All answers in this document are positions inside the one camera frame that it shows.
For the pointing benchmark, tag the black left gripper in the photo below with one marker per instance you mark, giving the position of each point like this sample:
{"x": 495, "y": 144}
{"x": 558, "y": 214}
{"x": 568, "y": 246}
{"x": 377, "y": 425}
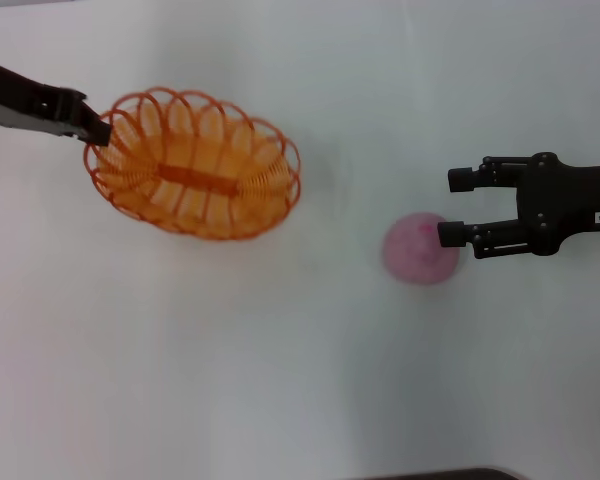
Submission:
{"x": 10, "y": 95}

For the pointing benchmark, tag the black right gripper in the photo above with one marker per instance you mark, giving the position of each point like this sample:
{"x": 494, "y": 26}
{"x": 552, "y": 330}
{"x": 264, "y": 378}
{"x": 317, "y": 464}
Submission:
{"x": 560, "y": 200}

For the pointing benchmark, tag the pink peach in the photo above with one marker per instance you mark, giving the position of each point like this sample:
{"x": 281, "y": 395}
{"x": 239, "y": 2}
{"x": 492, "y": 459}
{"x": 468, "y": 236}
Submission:
{"x": 410, "y": 255}

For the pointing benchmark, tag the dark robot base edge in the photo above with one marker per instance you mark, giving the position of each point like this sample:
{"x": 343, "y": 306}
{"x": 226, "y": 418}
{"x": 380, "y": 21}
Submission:
{"x": 445, "y": 475}

